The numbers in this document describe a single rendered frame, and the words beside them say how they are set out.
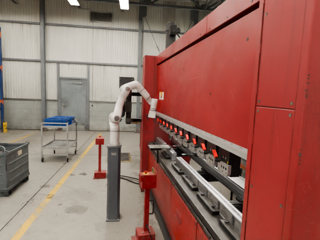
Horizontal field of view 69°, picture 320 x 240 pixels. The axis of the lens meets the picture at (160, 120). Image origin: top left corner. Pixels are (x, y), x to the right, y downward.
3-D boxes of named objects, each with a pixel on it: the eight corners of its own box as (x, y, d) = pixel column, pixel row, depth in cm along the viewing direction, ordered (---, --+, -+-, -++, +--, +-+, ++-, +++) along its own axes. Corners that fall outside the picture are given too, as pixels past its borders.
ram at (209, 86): (155, 114, 388) (157, 65, 379) (160, 115, 390) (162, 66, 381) (289, 182, 96) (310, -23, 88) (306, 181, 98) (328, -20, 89)
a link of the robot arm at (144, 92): (136, 91, 319) (150, 106, 330) (139, 92, 304) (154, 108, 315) (141, 86, 320) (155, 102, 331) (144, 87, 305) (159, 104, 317)
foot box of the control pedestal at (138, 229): (130, 236, 274) (131, 227, 273) (151, 234, 281) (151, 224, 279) (133, 247, 255) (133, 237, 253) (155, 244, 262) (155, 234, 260)
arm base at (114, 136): (105, 146, 292) (106, 132, 290) (107, 143, 311) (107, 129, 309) (121, 146, 294) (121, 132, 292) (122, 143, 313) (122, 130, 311)
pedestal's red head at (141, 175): (138, 182, 269) (139, 167, 267) (152, 181, 273) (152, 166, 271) (142, 189, 250) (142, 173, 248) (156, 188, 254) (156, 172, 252)
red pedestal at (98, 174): (93, 175, 468) (93, 135, 459) (105, 175, 474) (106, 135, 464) (92, 179, 449) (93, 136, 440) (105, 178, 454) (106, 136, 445)
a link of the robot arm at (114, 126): (111, 132, 293) (111, 113, 290) (107, 129, 309) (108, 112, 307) (120, 131, 298) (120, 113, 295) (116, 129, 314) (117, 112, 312)
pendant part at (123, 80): (120, 123, 445) (121, 78, 436) (133, 123, 447) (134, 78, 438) (117, 126, 395) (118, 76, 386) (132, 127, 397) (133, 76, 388)
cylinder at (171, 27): (162, 54, 364) (163, 23, 358) (177, 55, 369) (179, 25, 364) (167, 50, 331) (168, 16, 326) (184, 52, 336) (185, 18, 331)
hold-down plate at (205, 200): (196, 196, 188) (196, 192, 187) (202, 195, 189) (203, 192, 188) (212, 215, 158) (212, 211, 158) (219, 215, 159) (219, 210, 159)
